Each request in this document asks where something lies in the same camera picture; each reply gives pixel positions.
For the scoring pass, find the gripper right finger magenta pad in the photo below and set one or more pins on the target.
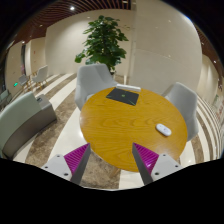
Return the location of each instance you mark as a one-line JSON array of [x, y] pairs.
[[153, 166]]

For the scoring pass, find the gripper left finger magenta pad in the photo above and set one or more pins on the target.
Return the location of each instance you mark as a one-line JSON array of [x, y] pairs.
[[71, 166]]

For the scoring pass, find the white computer mouse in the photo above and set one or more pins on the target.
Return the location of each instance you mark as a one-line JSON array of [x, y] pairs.
[[163, 130]]

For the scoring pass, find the black mouse pad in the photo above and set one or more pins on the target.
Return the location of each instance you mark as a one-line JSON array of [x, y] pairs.
[[123, 96]]

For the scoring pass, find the round wooden table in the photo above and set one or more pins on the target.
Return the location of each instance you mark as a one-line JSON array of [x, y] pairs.
[[111, 127]]

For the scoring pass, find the grey green sofa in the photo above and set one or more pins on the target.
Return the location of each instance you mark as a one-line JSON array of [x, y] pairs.
[[21, 120]]

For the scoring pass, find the grey chair right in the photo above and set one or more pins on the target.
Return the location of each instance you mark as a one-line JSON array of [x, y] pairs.
[[185, 100]]

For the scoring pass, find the grey chair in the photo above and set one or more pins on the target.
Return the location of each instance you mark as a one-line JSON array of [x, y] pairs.
[[185, 100], [90, 80]]

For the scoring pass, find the white keyboard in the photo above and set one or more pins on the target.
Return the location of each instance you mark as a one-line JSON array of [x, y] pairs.
[[128, 87]]

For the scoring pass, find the grey chair left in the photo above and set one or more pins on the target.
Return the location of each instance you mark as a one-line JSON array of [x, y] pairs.
[[90, 80]]

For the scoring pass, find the white chair far background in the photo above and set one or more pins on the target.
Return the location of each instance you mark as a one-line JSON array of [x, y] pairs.
[[41, 76]]

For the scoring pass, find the grey chair far background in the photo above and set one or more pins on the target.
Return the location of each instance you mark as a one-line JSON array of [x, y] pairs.
[[23, 81]]

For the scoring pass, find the green potted plant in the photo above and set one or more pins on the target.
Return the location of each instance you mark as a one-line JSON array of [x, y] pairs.
[[102, 43]]

